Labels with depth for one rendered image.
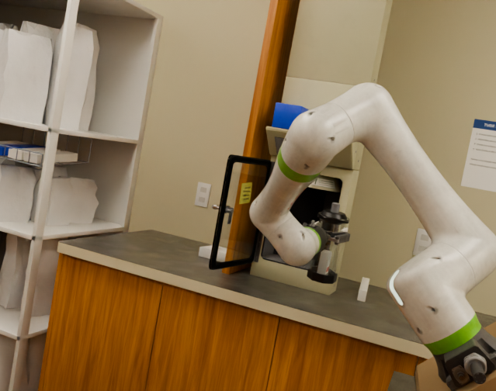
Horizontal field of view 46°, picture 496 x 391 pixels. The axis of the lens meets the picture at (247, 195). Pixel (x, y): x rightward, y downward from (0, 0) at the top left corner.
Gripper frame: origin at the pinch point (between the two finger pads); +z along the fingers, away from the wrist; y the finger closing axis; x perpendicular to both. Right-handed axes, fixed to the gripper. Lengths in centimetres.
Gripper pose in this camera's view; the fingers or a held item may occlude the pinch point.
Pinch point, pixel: (331, 229)
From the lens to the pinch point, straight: 201.6
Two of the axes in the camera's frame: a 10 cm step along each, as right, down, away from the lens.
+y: -9.0, -2.2, 3.8
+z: 4.1, -0.9, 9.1
